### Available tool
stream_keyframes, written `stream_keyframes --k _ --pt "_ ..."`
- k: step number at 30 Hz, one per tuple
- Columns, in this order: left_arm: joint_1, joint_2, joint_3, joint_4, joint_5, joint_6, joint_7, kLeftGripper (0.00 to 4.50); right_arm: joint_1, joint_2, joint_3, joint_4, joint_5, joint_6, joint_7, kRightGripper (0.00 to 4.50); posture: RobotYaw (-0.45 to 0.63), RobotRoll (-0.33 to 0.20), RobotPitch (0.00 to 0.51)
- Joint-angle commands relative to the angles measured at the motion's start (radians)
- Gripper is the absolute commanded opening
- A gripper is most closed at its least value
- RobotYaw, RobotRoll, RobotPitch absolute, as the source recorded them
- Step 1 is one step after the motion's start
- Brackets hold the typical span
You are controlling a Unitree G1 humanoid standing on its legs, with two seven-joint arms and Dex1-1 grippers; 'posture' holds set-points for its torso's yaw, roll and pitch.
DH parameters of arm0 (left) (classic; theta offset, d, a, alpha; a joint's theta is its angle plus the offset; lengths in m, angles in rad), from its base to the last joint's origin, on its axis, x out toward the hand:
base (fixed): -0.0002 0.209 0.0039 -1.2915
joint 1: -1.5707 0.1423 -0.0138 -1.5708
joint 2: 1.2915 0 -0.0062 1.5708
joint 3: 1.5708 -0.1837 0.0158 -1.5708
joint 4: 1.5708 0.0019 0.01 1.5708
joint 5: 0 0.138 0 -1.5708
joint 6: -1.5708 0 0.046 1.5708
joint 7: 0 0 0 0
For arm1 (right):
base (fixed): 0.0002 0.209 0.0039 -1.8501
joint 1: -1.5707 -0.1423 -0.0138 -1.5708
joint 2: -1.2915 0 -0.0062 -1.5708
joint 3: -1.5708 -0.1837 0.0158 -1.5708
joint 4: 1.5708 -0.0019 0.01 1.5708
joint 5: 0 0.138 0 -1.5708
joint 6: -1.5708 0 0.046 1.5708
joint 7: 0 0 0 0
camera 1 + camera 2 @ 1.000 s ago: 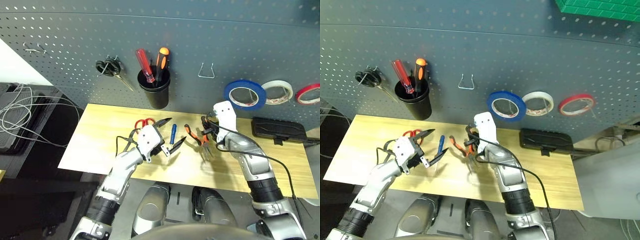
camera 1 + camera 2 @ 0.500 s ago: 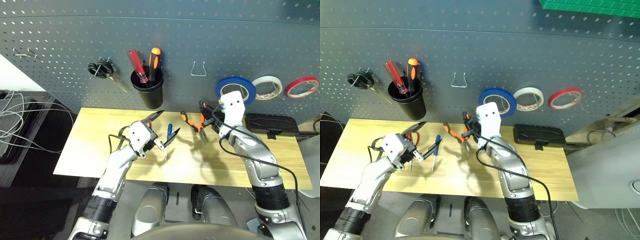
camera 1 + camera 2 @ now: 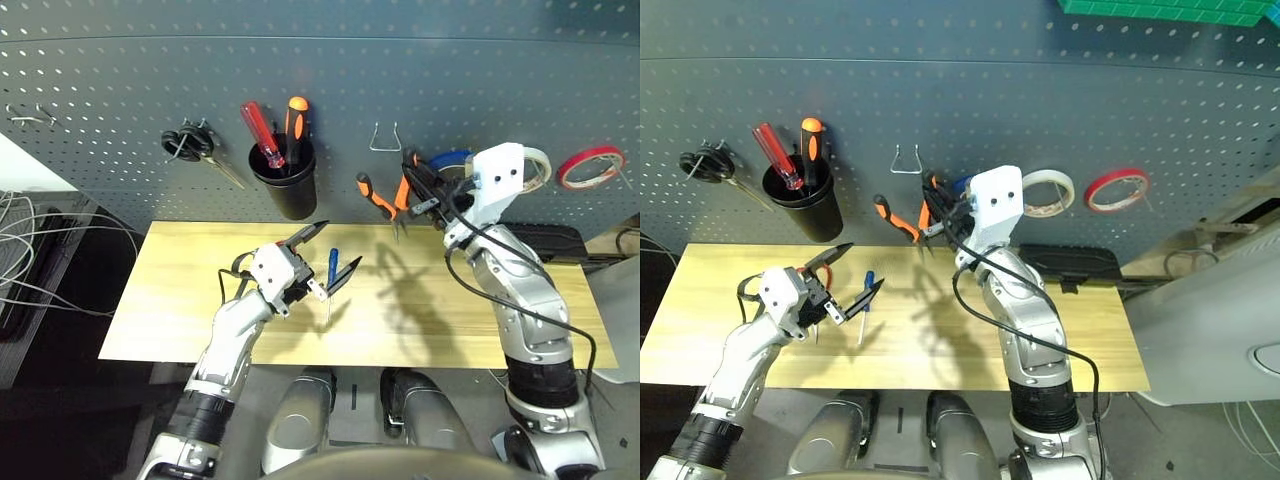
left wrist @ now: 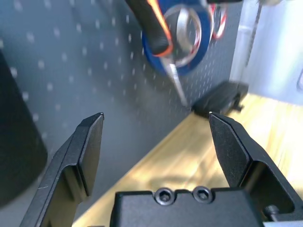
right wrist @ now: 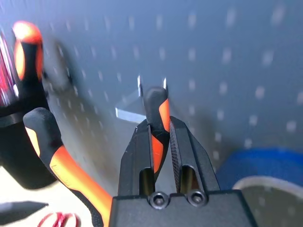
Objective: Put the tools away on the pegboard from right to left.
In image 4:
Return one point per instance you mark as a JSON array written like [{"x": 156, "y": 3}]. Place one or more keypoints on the white tape roll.
[{"x": 184, "y": 26}]

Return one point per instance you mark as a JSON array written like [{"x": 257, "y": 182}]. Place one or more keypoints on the orange black pliers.
[{"x": 154, "y": 30}]

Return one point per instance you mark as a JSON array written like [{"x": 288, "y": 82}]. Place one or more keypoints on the blue tape roll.
[{"x": 203, "y": 35}]

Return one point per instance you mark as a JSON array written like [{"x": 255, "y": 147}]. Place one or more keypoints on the black plastic cup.
[{"x": 16, "y": 142}]

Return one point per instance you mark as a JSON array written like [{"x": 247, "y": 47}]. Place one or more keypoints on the red tape roll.
[{"x": 222, "y": 26}]

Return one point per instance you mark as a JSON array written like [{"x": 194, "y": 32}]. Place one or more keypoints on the white machine housing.
[{"x": 272, "y": 59}]

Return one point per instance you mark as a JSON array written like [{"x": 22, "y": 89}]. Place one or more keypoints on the dark grey pegboard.
[{"x": 82, "y": 71}]

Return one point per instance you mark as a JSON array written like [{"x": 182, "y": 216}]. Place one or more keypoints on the black box device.
[{"x": 217, "y": 97}]

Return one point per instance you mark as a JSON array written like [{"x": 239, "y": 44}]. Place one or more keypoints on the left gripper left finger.
[{"x": 71, "y": 160}]

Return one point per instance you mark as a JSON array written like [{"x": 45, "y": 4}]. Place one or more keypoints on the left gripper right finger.
[{"x": 236, "y": 151}]

